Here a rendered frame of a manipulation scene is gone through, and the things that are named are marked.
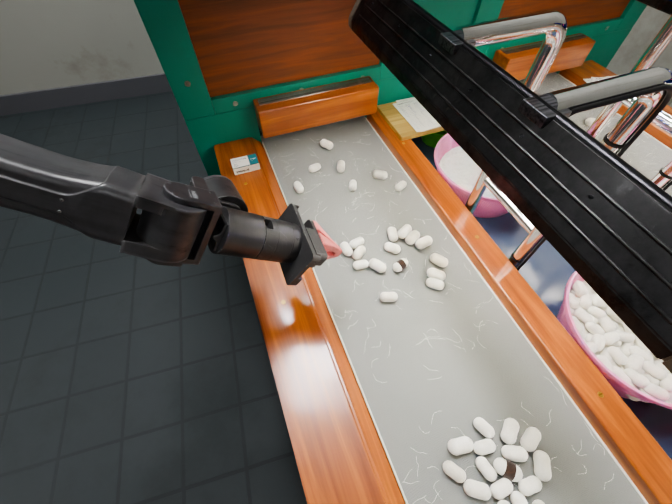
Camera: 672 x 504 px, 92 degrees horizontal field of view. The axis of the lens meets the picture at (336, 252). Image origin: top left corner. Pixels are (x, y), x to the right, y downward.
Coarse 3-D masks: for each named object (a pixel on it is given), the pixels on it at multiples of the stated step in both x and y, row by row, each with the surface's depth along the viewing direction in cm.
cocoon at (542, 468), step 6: (540, 450) 45; (534, 456) 45; (540, 456) 45; (546, 456) 44; (534, 462) 45; (540, 462) 44; (546, 462) 44; (534, 468) 45; (540, 468) 44; (546, 468) 44; (540, 474) 44; (546, 474) 43; (546, 480) 43
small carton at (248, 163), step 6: (246, 156) 76; (252, 156) 76; (234, 162) 75; (240, 162) 75; (246, 162) 75; (252, 162) 75; (258, 162) 75; (234, 168) 73; (240, 168) 74; (246, 168) 75; (252, 168) 75; (258, 168) 76
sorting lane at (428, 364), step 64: (320, 192) 75; (384, 192) 75; (384, 256) 65; (448, 256) 65; (384, 320) 58; (448, 320) 58; (512, 320) 58; (384, 384) 52; (448, 384) 52; (512, 384) 52; (384, 448) 47; (576, 448) 47
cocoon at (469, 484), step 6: (468, 480) 43; (474, 480) 44; (468, 486) 43; (474, 486) 43; (480, 486) 43; (486, 486) 43; (468, 492) 43; (474, 492) 42; (480, 492) 42; (486, 492) 42; (480, 498) 42; (486, 498) 42
